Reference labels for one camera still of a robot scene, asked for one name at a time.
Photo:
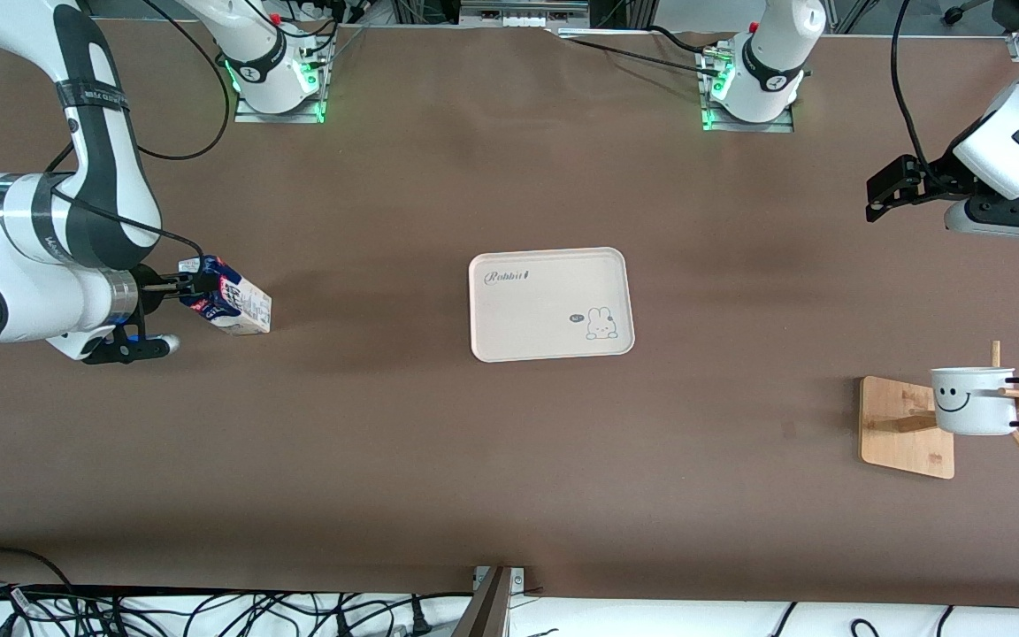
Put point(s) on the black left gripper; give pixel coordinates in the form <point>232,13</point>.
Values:
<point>936,174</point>

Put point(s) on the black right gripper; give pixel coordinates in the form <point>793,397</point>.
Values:
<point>149,293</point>

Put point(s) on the blue white milk carton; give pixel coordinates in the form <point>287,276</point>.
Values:
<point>240,305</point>

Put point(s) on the white smiley face cup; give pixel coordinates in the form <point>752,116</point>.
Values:
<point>974,407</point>

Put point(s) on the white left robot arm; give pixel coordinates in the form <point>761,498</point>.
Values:
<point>775,53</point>

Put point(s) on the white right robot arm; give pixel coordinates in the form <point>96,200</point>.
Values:
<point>23,265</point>

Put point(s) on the cream rabbit print tray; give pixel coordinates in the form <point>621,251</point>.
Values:
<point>536,310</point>

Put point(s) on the black office chair base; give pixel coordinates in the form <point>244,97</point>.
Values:
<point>969,11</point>

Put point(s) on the wooden mug stand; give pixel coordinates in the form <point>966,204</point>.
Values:
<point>899,433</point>

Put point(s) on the white power strip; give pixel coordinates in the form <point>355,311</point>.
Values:
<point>523,13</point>

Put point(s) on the dark metal beam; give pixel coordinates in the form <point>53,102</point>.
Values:
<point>485,610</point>

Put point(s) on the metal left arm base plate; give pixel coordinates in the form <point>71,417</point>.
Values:
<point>779,126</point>

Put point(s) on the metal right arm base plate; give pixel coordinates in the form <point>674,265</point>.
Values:
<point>249,116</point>

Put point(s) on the small metal bracket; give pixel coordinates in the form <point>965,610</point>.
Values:
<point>518,579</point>

